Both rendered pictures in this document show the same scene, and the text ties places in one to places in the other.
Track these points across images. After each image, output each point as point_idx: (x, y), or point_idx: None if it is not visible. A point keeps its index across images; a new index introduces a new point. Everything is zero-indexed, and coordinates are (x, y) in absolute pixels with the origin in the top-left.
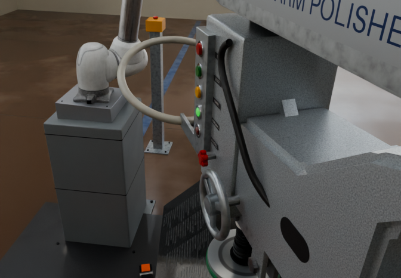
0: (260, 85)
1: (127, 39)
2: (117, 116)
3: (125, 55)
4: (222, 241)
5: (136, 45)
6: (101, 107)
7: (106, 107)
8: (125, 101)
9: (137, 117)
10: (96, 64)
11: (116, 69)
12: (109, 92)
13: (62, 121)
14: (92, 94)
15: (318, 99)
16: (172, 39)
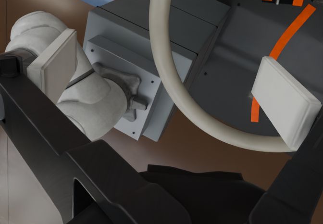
0: None
1: None
2: (149, 57)
3: (227, 139)
4: None
5: (192, 117)
6: (155, 90)
7: (154, 82)
8: (106, 39)
9: (126, 17)
10: (104, 117)
11: (93, 78)
12: (113, 74)
13: (155, 124)
14: (130, 102)
15: None
16: (166, 26)
